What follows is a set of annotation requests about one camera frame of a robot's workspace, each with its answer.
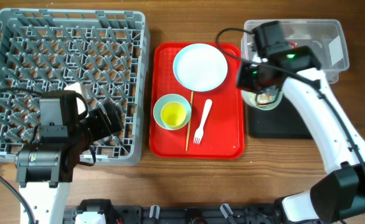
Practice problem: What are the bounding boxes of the yellow plastic cup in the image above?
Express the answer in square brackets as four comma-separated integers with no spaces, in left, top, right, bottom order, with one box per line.
[161,101,186,129]

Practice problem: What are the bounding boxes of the grey dishwasher rack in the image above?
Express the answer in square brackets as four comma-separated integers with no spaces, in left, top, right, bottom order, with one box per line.
[0,8,150,166]

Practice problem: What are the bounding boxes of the red snack wrapper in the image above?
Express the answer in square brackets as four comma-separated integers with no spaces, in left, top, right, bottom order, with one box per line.
[290,42,297,49]

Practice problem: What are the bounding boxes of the white round plate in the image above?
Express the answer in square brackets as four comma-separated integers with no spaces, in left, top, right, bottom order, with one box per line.
[173,44,228,92]

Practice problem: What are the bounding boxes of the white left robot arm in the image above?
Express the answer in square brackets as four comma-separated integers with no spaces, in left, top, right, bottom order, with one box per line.
[15,90,123,223]

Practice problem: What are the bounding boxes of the white label sticker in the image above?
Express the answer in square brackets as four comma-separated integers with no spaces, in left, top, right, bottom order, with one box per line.
[328,36,343,66]

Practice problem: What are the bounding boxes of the black food waste tray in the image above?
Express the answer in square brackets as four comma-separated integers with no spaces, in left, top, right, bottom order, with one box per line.
[247,98,313,139]

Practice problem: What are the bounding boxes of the white plastic fork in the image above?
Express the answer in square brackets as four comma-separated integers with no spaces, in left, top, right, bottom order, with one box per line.
[194,99,212,144]

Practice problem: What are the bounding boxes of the red plastic tray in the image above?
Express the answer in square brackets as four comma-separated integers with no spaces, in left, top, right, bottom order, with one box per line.
[149,42,245,159]

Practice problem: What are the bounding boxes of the clear plastic bin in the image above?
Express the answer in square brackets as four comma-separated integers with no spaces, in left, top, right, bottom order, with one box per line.
[240,19,350,85]

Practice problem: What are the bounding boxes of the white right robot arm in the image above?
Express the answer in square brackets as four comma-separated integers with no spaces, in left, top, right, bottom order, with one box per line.
[237,21,365,223]

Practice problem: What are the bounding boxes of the pale green bowl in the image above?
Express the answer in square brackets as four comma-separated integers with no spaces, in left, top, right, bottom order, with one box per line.
[241,90,283,111]

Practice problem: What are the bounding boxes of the wooden chopstick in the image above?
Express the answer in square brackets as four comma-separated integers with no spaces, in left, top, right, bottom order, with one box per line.
[185,90,194,152]

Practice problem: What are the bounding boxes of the pale blue bowl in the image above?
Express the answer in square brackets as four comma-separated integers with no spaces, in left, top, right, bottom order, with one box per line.
[153,94,191,130]

